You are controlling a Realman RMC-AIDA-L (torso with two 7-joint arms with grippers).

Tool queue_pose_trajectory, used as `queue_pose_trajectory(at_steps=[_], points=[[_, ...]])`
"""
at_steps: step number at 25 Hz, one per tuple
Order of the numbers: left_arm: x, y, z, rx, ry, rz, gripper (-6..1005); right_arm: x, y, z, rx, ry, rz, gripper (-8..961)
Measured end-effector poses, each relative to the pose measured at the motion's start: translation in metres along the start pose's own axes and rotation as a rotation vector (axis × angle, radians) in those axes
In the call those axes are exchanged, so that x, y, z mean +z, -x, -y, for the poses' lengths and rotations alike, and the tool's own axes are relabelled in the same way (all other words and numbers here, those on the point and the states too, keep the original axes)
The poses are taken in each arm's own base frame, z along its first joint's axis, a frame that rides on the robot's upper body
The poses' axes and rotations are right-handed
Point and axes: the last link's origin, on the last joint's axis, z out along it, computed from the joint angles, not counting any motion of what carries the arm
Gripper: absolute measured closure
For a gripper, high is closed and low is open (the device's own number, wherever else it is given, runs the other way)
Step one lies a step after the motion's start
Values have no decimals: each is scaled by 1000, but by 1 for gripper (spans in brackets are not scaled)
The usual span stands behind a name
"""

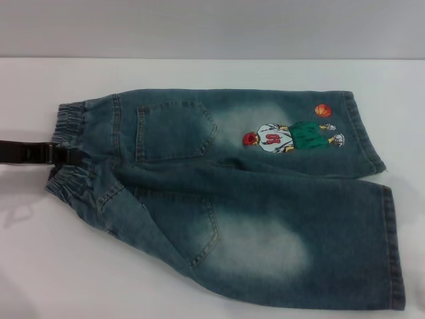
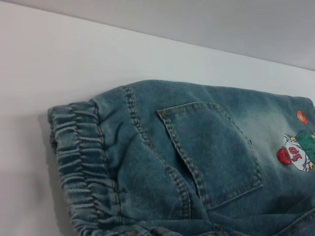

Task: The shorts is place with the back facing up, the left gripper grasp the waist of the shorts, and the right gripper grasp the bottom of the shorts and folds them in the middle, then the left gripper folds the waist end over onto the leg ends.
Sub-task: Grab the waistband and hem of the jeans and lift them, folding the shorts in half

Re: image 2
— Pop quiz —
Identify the blue denim shorts cartoon print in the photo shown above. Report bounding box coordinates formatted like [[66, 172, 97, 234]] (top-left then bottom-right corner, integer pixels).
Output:
[[46, 79, 315, 236]]

